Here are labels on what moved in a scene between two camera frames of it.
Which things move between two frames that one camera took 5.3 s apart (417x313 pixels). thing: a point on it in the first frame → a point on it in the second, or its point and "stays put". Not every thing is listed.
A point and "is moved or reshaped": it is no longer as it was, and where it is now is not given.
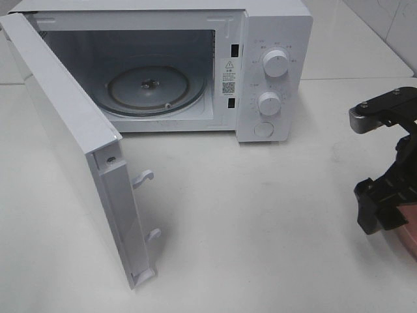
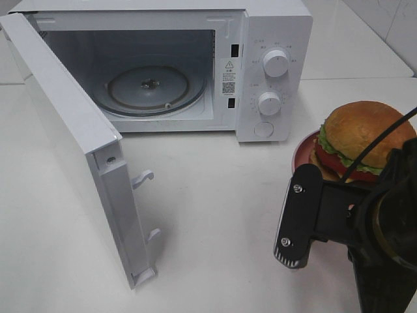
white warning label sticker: x=229 y=78 stays put
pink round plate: x=408 y=232 is moved or reshaped
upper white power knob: x=275 y=63 stays put
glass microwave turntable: x=155 y=90 stays put
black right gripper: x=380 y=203 → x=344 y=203
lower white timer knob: x=270 y=103 stays put
